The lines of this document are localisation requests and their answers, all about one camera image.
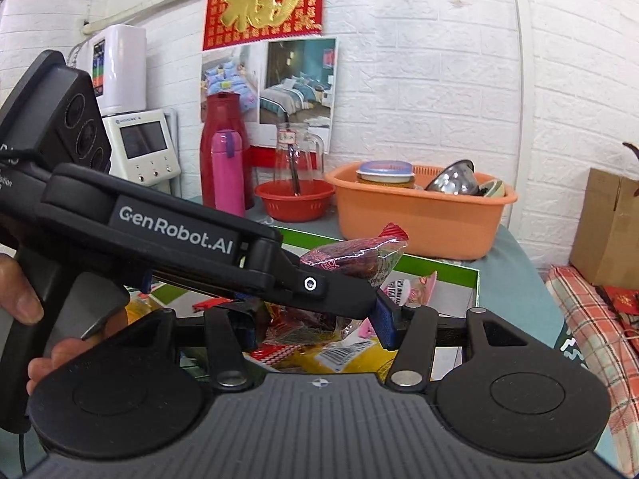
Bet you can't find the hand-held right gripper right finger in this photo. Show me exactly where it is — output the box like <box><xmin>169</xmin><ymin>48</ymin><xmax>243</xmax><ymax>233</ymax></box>
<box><xmin>373</xmin><ymin>289</ymin><xmax>537</xmax><ymax>392</ymax></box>

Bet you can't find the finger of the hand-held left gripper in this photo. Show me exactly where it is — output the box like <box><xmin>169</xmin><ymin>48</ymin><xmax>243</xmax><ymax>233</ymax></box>
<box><xmin>149</xmin><ymin>272</ymin><xmax>301</xmax><ymax>311</ymax></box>
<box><xmin>244</xmin><ymin>238</ymin><xmax>377</xmax><ymax>322</ymax></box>

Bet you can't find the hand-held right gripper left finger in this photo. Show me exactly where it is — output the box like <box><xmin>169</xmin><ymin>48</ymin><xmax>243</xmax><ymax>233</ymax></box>
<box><xmin>120</xmin><ymin>304</ymin><xmax>273</xmax><ymax>391</ymax></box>

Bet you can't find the white snack packet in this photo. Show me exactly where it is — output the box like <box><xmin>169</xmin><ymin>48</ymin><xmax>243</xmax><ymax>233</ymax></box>
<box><xmin>382</xmin><ymin>269</ymin><xmax>425</xmax><ymax>310</ymax></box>

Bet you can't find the dark red clear snack packet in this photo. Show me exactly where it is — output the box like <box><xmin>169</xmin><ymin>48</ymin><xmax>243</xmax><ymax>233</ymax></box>
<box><xmin>260</xmin><ymin>224</ymin><xmax>410</xmax><ymax>347</ymax></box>

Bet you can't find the pink clear snack packet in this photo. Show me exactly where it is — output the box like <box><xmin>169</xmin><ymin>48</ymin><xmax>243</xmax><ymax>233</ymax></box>
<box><xmin>417</xmin><ymin>270</ymin><xmax>439</xmax><ymax>305</ymax></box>

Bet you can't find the large yellow snack packet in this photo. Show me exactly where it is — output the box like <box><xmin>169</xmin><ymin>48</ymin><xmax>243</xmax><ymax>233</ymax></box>
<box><xmin>250</xmin><ymin>336</ymin><xmax>400</xmax><ymax>376</ymax></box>

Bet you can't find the green cardboard box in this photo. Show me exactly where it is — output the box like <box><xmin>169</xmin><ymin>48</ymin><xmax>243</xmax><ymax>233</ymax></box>
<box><xmin>122</xmin><ymin>227</ymin><xmax>481</xmax><ymax>380</ymax></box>

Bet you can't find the person's left hand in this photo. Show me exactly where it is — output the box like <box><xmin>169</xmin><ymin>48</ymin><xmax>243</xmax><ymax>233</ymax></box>
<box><xmin>0</xmin><ymin>253</ymin><xmax>131</xmax><ymax>396</ymax></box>

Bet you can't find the white machine with screen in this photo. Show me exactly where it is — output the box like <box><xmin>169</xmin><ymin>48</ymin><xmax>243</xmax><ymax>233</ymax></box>
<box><xmin>102</xmin><ymin>108</ymin><xmax>181</xmax><ymax>195</ymax></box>

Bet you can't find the red plastic basket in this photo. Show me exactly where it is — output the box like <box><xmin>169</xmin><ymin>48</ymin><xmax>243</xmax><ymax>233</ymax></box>
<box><xmin>254</xmin><ymin>178</ymin><xmax>336</xmax><ymax>223</ymax></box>

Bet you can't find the pink thermos bottle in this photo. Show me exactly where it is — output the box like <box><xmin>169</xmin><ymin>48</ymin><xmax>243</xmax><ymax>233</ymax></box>
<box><xmin>210</xmin><ymin>129</ymin><xmax>246</xmax><ymax>218</ymax></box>

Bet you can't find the orange plastic basin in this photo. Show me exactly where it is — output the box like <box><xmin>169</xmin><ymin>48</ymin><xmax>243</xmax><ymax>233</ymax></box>
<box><xmin>324</xmin><ymin>162</ymin><xmax>519</xmax><ymax>261</ymax></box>

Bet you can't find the red thermos jug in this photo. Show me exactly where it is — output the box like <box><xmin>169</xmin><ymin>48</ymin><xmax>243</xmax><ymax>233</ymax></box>
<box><xmin>200</xmin><ymin>91</ymin><xmax>255</xmax><ymax>210</ymax></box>

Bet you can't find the blue lidded container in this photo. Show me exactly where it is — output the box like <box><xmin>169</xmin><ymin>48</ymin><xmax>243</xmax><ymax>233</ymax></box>
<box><xmin>355</xmin><ymin>160</ymin><xmax>417</xmax><ymax>189</ymax></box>

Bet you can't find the teal printed tablecloth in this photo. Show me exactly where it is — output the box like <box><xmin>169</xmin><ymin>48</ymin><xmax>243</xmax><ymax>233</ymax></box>
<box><xmin>185</xmin><ymin>194</ymin><xmax>630</xmax><ymax>465</ymax></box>

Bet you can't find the white water purifier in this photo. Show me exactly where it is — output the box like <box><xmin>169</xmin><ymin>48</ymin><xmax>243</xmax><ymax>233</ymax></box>
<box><xmin>75</xmin><ymin>25</ymin><xmax>148</xmax><ymax>117</ymax></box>

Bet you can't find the steel bowl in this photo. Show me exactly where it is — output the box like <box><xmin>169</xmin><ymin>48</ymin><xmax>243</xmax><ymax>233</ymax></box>
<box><xmin>424</xmin><ymin>160</ymin><xmax>481</xmax><ymax>195</ymax></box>

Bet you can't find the plaid cloth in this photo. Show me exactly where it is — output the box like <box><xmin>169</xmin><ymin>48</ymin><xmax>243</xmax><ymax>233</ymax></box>
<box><xmin>543</xmin><ymin>264</ymin><xmax>639</xmax><ymax>465</ymax></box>

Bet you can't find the brown cardboard box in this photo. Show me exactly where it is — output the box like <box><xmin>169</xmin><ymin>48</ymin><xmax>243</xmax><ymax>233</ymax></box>
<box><xmin>569</xmin><ymin>167</ymin><xmax>639</xmax><ymax>290</ymax></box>

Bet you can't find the red envelope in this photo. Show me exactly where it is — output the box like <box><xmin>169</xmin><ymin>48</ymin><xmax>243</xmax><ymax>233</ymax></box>
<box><xmin>596</xmin><ymin>284</ymin><xmax>639</xmax><ymax>340</ymax></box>

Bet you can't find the dark leafy plant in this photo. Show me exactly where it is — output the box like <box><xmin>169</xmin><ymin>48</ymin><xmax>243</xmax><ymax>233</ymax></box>
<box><xmin>621</xmin><ymin>141</ymin><xmax>639</xmax><ymax>195</ymax></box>

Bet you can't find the red wall calendar poster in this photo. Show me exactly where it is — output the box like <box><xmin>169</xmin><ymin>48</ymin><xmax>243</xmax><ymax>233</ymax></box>
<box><xmin>200</xmin><ymin>0</ymin><xmax>339</xmax><ymax>165</ymax></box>

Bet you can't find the white wall conduit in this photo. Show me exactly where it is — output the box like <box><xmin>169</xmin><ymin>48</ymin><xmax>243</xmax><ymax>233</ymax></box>
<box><xmin>505</xmin><ymin>0</ymin><xmax>536</xmax><ymax>240</ymax></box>

